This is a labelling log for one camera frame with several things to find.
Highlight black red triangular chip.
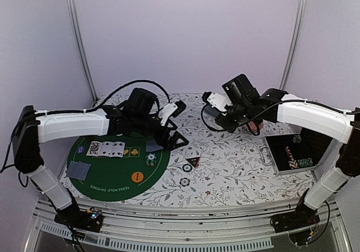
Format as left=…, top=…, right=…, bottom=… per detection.
left=186, top=156, right=201, bottom=168

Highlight face-up club card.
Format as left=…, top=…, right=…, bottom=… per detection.
left=98, top=141, right=114, bottom=157
left=110, top=141, right=125, bottom=158

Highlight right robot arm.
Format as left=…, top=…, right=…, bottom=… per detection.
left=203, top=74, right=359, bottom=232

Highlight front aluminium rail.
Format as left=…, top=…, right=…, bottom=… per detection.
left=24, top=198, right=351, bottom=252

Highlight queen of hearts card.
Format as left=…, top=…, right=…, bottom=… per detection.
left=86, top=141, right=102, bottom=156

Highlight floral tablecloth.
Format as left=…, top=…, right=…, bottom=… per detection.
left=57, top=93, right=317, bottom=208

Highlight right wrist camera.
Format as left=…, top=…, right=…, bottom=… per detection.
left=202, top=92, right=233, bottom=116

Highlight purple small blind button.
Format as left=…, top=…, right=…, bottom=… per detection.
left=76, top=146, right=86, bottom=154

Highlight aluminium frame post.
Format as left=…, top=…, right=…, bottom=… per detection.
left=278, top=0, right=309, bottom=88
left=66, top=0, right=98, bottom=102

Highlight red patterned bowl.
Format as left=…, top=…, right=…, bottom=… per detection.
left=246, top=121, right=264, bottom=136

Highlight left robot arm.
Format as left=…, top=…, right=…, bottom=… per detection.
left=7, top=88, right=188, bottom=232

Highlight right aluminium frame post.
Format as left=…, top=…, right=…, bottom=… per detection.
left=278, top=0, right=309, bottom=88

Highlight dealt blue card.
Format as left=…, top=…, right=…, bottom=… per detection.
left=67, top=161, right=82, bottom=179
left=146, top=141, right=163, bottom=152
left=73, top=162, right=91, bottom=181

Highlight green white chip stack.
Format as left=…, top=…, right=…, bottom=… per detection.
left=146, top=154, right=156, bottom=167

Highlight green poker mat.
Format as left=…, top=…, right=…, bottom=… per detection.
left=62, top=133, right=170, bottom=202

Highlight poker chips in case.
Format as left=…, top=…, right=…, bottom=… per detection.
left=285, top=135, right=314, bottom=169

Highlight orange big blind button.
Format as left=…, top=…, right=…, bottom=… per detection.
left=131, top=172, right=144, bottom=183

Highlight left aluminium frame post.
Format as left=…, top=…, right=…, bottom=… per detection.
left=66, top=0, right=98, bottom=102

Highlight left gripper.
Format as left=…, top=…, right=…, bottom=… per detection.
left=132, top=113, right=190, bottom=152

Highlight black white poker chip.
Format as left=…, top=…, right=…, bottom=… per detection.
left=182, top=164, right=192, bottom=172

